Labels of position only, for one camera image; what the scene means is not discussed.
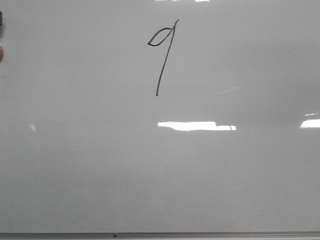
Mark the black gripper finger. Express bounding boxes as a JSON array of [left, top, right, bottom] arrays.
[[0, 11, 3, 25]]

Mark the white blue whiteboard marker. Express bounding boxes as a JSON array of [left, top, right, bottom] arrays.
[[0, 42, 4, 62]]

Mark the white glossy whiteboard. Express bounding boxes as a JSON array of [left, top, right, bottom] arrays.
[[0, 0, 320, 233]]

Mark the grey aluminium whiteboard frame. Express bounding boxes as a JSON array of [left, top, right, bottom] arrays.
[[0, 231, 320, 240]]

